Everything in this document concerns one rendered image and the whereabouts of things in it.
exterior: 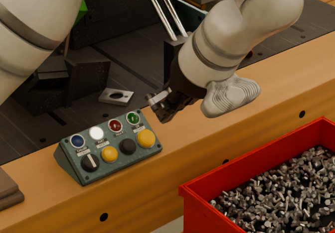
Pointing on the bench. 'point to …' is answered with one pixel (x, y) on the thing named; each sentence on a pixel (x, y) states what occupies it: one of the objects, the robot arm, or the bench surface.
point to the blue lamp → (77, 141)
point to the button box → (128, 160)
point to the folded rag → (9, 191)
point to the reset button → (109, 154)
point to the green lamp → (133, 118)
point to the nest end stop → (47, 80)
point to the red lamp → (115, 125)
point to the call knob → (90, 162)
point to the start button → (146, 138)
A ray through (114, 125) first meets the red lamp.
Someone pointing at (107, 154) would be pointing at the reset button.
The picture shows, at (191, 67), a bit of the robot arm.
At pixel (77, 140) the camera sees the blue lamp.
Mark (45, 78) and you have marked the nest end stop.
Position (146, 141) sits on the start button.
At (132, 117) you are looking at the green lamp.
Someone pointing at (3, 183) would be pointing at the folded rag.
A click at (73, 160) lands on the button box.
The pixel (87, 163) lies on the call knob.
